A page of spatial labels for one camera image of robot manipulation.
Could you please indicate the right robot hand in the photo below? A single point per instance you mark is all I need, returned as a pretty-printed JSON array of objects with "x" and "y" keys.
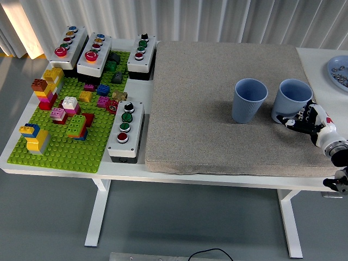
[{"x": 318, "y": 126}]

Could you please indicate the blue ribbed cup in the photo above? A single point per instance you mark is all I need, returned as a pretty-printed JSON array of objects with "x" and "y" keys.
[
  {"x": 244, "y": 108},
  {"x": 285, "y": 104}
]

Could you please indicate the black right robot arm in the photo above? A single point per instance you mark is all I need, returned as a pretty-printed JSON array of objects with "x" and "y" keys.
[{"x": 334, "y": 148}]

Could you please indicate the blue plate with metal nuts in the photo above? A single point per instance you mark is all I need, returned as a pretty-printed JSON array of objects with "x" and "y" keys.
[{"x": 333, "y": 63}]

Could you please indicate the white table leg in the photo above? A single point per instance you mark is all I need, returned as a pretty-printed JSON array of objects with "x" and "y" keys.
[
  {"x": 98, "y": 212},
  {"x": 289, "y": 223}
]

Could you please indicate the grey-brown mat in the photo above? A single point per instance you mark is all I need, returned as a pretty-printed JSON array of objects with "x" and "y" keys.
[{"x": 195, "y": 108}]

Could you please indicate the white curtain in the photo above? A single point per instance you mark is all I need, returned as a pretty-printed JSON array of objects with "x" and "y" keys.
[{"x": 163, "y": 16}]

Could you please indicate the four-button control box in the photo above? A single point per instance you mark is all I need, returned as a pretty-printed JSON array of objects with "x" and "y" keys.
[
  {"x": 114, "y": 146},
  {"x": 136, "y": 63}
]

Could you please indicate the brass pipe fitting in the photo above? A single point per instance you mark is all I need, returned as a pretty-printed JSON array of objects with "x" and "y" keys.
[{"x": 119, "y": 95}]

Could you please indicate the red valve handwheel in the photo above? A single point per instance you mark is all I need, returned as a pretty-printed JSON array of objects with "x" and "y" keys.
[{"x": 112, "y": 106}]

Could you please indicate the dark grey cylinder part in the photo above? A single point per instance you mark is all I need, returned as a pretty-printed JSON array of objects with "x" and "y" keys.
[{"x": 114, "y": 57}]

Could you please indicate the dark green brick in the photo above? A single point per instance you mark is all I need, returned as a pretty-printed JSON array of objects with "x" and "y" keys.
[{"x": 111, "y": 66}]

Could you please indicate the five-button control box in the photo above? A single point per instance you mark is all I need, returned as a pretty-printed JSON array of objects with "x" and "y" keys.
[
  {"x": 72, "y": 50},
  {"x": 102, "y": 54}
]

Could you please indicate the small magenta brick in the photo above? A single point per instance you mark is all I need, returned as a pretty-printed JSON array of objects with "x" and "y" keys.
[{"x": 89, "y": 87}]

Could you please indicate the green brick stack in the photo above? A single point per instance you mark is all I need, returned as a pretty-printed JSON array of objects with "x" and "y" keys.
[{"x": 76, "y": 125}]

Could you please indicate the green brick baseplate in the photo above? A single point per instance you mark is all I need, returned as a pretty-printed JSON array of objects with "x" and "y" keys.
[{"x": 59, "y": 155}]

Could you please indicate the pink white red brick stack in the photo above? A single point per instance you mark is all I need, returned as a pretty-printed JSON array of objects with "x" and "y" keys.
[{"x": 57, "y": 114}]

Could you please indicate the yellow white brick tower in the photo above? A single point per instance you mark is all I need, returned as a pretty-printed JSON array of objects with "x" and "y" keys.
[{"x": 53, "y": 74}]

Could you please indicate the brown yellow red brick tower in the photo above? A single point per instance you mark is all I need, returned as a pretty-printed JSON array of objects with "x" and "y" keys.
[{"x": 46, "y": 99}]

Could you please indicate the blue yellow grey brick stack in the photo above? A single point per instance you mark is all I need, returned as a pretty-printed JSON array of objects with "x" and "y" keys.
[{"x": 36, "y": 142}]

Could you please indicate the metal bracket under table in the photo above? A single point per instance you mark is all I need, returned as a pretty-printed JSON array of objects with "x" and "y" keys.
[{"x": 331, "y": 195}]

